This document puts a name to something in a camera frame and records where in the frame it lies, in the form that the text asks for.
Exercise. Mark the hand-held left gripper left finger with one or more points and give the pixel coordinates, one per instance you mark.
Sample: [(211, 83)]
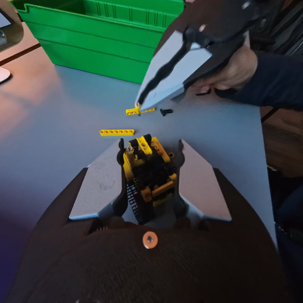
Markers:
[(99, 187)]

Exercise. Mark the black lego connector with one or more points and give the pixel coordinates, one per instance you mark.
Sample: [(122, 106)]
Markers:
[(165, 111)]

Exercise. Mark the person's right hand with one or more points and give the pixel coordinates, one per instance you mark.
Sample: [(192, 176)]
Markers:
[(236, 68)]

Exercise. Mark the person's dark trousers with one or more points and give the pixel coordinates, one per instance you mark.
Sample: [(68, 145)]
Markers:
[(291, 224)]

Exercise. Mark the yellow angled lego piece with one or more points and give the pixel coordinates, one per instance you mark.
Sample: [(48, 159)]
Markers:
[(132, 111)]

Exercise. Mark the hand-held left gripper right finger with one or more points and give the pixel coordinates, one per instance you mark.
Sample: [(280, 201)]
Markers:
[(201, 187)]

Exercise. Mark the yellow lego beam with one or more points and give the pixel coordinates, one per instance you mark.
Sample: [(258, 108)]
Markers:
[(117, 132)]

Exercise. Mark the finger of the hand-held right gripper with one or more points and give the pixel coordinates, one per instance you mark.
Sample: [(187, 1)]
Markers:
[(175, 78), (163, 54)]

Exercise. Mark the instruction sheet on stand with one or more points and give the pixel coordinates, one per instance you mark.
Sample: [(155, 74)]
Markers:
[(16, 33)]

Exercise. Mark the green plastic bin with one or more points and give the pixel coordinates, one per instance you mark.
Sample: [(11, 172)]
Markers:
[(94, 42)]

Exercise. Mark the white stand base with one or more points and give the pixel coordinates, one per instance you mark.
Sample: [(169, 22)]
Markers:
[(3, 74)]

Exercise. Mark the yellow black lego vehicle model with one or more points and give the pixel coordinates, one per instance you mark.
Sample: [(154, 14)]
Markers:
[(146, 170)]

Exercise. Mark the person's right forearm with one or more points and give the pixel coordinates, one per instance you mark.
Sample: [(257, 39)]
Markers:
[(272, 80)]

